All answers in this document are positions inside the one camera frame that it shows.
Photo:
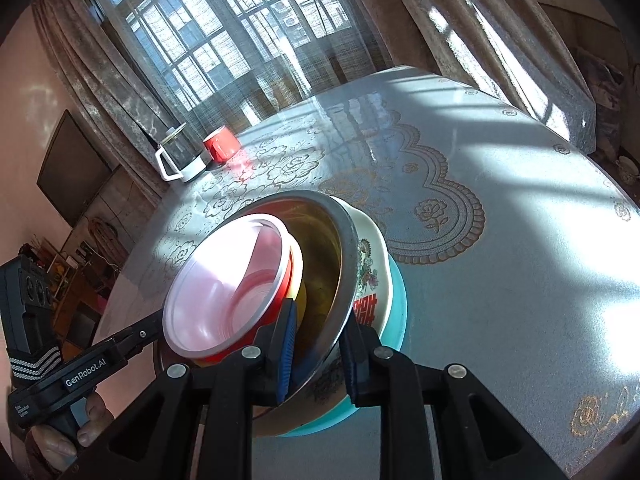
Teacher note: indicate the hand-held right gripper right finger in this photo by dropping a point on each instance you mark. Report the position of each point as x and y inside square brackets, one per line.
[356, 375]

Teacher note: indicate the red mug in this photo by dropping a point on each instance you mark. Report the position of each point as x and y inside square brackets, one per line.
[222, 145]

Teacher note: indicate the sheer white curtain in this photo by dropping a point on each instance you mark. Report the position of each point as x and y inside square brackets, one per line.
[250, 60]

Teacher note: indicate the stainless steel bowl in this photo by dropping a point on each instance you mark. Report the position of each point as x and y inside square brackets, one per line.
[325, 260]

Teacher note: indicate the grey velvet curtain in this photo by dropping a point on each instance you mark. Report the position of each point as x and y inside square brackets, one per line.
[475, 35]
[100, 85]

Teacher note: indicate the person's left hand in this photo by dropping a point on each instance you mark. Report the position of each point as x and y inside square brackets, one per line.
[55, 447]

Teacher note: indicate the wooden shelf cabinet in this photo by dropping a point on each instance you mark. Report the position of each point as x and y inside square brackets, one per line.
[75, 290]

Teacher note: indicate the white glass electric kettle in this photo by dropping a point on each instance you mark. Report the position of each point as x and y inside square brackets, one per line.
[182, 155]

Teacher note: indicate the teal plastic plate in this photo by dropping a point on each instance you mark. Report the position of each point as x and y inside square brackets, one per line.
[397, 310]

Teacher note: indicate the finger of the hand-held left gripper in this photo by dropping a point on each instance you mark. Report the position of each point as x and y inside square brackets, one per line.
[140, 334]

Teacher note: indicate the red plastic bowl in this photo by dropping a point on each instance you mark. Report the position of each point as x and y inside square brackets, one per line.
[220, 300]

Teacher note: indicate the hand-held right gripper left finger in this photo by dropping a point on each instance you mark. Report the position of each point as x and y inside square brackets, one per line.
[286, 350]

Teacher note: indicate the barred window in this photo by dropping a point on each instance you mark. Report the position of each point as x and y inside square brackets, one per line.
[210, 35]

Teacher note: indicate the wall-mounted black television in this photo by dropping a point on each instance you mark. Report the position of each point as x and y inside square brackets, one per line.
[70, 170]

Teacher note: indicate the yellow plastic bowl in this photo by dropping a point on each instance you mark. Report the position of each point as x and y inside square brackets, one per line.
[299, 270]

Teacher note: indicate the large white red-print plate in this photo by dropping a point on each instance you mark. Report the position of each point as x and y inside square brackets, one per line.
[372, 270]

